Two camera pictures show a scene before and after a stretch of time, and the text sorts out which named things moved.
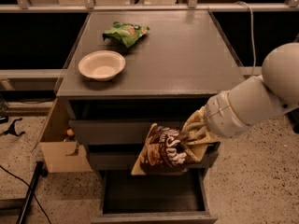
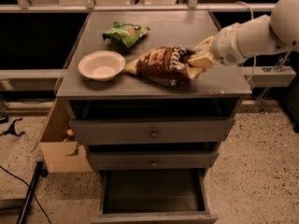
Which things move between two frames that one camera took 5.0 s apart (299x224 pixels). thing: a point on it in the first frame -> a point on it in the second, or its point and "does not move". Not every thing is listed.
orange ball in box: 70,133 does not move
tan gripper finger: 196,129 -> 203,48
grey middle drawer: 125,161 does not move
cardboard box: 56,149 does not move
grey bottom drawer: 163,198 does not move
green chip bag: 125,34 does not move
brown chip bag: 163,153 -> 163,65
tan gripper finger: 198,147 -> 201,63
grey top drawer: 115,132 does not move
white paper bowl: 102,65 does not move
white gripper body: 219,113 -> 224,45
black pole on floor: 39,172 does not move
